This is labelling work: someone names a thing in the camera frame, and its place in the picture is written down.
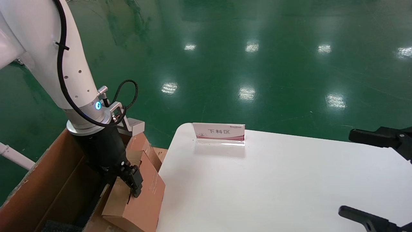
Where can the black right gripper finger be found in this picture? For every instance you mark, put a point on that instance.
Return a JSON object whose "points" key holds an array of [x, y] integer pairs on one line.
{"points": [[367, 219], [376, 138]]}

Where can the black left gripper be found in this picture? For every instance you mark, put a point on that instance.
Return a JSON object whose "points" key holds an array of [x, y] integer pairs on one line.
{"points": [[103, 148]]}

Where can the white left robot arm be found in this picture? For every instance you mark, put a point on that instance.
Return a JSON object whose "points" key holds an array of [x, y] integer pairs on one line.
{"points": [[38, 48]]}

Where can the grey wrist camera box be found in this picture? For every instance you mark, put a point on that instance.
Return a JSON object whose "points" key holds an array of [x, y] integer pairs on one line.
{"points": [[136, 127]]}

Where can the large cardboard box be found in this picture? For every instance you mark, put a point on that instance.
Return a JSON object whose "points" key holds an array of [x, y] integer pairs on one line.
{"points": [[32, 193]]}

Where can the acrylic sign with Chinese text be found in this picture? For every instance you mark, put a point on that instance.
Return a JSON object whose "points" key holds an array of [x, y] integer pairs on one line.
{"points": [[222, 132]]}

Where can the white tube rail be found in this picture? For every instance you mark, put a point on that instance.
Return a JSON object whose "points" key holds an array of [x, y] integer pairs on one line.
{"points": [[16, 156]]}

